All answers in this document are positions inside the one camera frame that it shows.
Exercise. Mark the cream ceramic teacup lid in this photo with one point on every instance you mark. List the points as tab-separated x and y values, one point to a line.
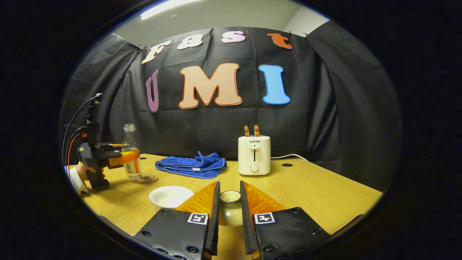
230	213

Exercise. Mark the blue folded towel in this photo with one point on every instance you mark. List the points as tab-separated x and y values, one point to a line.
193	166

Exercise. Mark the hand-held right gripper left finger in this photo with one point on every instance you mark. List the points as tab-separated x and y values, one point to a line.
180	234

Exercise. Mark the cream ceramic teacup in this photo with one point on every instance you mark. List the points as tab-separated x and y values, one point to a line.
171	196

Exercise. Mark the brown toast slice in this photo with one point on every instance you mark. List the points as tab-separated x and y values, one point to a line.
256	130
247	130

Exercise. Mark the clear plastic water bottle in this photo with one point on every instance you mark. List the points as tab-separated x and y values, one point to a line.
131	169

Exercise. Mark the round wooden coaster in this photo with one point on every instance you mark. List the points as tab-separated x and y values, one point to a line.
148	179

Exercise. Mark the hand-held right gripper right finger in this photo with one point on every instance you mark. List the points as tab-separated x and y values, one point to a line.
288	234

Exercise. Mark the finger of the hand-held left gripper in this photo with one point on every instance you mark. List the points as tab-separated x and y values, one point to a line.
124	158
113	145

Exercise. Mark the cream toaster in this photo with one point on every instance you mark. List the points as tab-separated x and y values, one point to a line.
254	155

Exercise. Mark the black backdrop cloth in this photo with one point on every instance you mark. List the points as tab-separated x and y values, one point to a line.
223	126

